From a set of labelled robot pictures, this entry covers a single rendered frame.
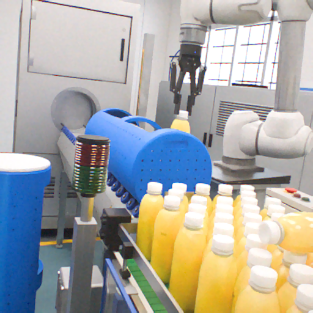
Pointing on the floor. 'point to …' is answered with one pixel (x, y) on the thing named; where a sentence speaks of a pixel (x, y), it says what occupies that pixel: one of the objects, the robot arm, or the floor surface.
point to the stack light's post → (81, 266)
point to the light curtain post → (145, 77)
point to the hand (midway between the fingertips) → (183, 105)
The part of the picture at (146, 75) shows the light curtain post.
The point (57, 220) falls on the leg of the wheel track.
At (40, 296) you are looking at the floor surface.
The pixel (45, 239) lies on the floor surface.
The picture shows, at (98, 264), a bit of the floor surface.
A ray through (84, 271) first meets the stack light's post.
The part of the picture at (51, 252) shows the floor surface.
